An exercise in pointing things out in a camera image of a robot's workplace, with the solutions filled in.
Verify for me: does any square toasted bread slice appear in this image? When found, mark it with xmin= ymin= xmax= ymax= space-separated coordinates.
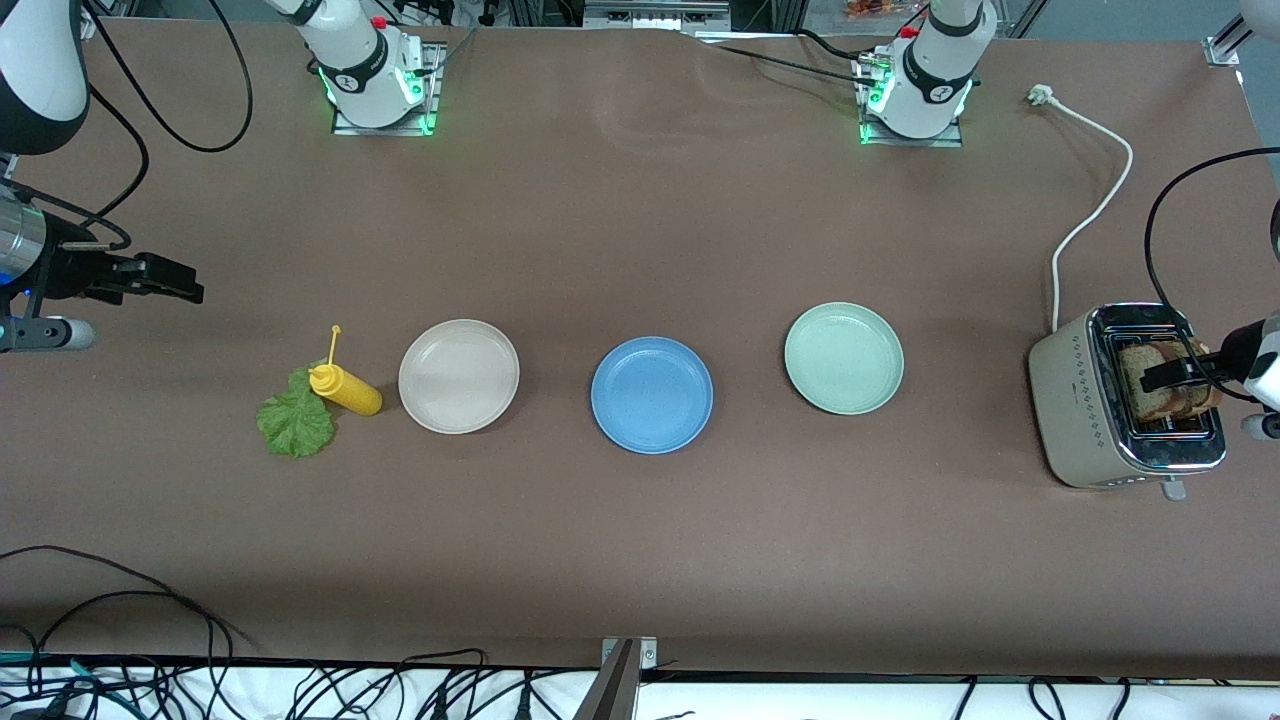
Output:
xmin=1118 ymin=342 xmax=1176 ymax=426

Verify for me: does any green lettuce leaf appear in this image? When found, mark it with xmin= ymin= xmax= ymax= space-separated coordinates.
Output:
xmin=256 ymin=362 xmax=337 ymax=459

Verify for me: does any yellow squeeze bottle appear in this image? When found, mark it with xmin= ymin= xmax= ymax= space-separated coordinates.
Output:
xmin=308 ymin=325 xmax=384 ymax=417

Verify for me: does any beige round plate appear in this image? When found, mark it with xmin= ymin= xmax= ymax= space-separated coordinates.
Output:
xmin=398 ymin=319 xmax=521 ymax=436

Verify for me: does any pale green round plate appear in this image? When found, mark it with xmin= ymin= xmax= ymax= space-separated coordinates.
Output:
xmin=784 ymin=302 xmax=905 ymax=416

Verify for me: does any blue round plate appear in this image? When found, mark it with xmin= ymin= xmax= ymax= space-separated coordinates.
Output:
xmin=590 ymin=336 xmax=715 ymax=455

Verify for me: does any rounded toasted bread slice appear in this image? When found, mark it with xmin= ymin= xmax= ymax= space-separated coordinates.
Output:
xmin=1165 ymin=340 xmax=1224 ymax=419

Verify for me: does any beige chrome toaster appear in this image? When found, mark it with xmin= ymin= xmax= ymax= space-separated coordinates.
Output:
xmin=1028 ymin=302 xmax=1229 ymax=501

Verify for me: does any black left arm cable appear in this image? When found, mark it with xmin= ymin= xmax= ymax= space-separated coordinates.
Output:
xmin=1144 ymin=147 xmax=1280 ymax=401

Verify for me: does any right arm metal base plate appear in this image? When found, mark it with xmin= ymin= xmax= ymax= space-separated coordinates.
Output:
xmin=330 ymin=40 xmax=446 ymax=137

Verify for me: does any long thin black cable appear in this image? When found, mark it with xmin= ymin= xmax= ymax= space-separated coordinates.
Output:
xmin=0 ymin=545 xmax=256 ymax=666

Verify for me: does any aluminium frame strut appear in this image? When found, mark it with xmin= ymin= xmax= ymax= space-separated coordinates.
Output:
xmin=1205 ymin=0 xmax=1263 ymax=67

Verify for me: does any white toaster power cable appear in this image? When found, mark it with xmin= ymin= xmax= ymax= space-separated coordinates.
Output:
xmin=1027 ymin=84 xmax=1134 ymax=333

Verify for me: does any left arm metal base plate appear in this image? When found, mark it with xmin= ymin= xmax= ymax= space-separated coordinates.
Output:
xmin=858 ymin=55 xmax=966 ymax=148

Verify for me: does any black base power cable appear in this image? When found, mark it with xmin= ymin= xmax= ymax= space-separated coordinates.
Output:
xmin=690 ymin=28 xmax=881 ymax=89

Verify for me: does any tangled black cable bundle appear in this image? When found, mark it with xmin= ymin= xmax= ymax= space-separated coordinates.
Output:
xmin=0 ymin=648 xmax=561 ymax=720

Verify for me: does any metal frame rail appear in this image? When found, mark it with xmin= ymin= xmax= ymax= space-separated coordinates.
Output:
xmin=583 ymin=0 xmax=731 ymax=31

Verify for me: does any metal table edge bracket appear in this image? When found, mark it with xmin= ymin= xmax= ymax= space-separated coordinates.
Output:
xmin=575 ymin=637 xmax=659 ymax=720

